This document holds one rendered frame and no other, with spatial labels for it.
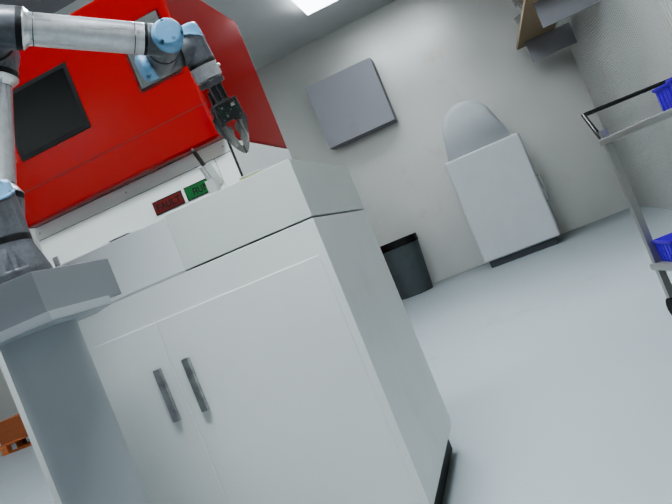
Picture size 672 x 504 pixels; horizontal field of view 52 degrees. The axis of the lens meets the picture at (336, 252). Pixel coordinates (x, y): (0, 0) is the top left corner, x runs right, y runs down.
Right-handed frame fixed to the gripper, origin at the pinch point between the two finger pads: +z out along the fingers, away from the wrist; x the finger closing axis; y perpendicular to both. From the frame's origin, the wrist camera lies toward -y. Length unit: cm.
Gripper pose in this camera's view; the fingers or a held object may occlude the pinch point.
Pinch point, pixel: (244, 148)
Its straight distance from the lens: 194.9
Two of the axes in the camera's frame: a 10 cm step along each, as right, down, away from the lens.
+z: 4.3, 8.7, 2.4
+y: 2.6, 1.4, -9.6
